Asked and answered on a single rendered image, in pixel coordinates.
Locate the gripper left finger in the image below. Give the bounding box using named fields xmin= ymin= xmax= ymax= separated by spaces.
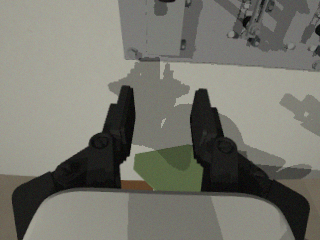
xmin=12 ymin=86 xmax=136 ymax=240

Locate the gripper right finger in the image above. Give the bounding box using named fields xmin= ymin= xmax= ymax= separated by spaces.
xmin=190 ymin=88 xmax=310 ymax=240

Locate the grey fixture plate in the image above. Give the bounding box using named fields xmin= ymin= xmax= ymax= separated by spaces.
xmin=118 ymin=0 xmax=320 ymax=71

